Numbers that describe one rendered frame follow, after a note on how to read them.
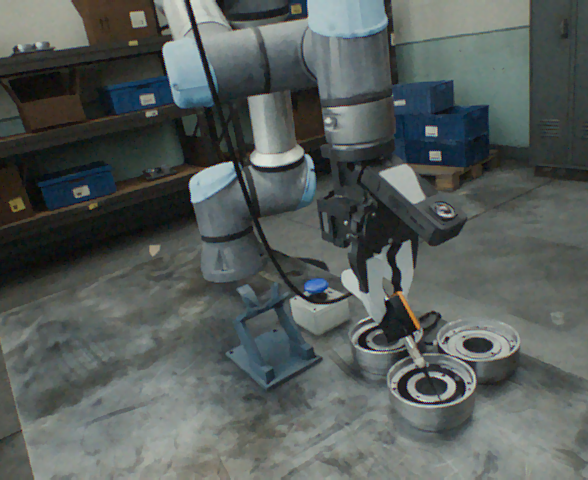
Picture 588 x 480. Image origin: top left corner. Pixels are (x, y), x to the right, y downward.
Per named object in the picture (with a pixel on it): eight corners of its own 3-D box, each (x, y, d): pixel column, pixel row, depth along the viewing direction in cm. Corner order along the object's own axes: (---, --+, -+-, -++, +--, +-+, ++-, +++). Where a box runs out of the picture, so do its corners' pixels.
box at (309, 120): (340, 130, 487) (334, 84, 471) (296, 142, 461) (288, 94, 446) (314, 129, 521) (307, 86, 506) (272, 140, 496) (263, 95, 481)
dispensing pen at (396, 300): (444, 406, 56) (372, 272, 58) (422, 409, 59) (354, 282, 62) (457, 397, 57) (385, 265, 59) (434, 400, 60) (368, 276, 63)
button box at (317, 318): (351, 319, 85) (347, 293, 83) (318, 336, 82) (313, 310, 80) (322, 304, 92) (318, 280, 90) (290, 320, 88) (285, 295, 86)
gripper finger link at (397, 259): (387, 289, 67) (374, 227, 63) (421, 303, 62) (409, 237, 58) (370, 301, 65) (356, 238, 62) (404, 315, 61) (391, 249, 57)
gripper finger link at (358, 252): (377, 282, 59) (376, 211, 57) (388, 286, 58) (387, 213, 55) (347, 293, 57) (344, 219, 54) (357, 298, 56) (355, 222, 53)
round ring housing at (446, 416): (476, 441, 56) (474, 411, 55) (382, 429, 60) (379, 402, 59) (478, 382, 65) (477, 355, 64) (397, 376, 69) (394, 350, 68)
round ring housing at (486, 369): (527, 349, 70) (527, 323, 68) (510, 395, 62) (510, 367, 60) (451, 336, 76) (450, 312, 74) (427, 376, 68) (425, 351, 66)
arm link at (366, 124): (408, 93, 52) (348, 109, 48) (411, 137, 53) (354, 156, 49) (359, 95, 58) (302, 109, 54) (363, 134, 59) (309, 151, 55)
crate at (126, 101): (164, 103, 427) (157, 76, 419) (180, 102, 397) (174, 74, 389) (103, 116, 402) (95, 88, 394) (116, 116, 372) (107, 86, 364)
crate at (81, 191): (108, 186, 415) (100, 160, 407) (119, 193, 384) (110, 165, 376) (42, 204, 392) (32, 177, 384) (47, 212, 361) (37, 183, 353)
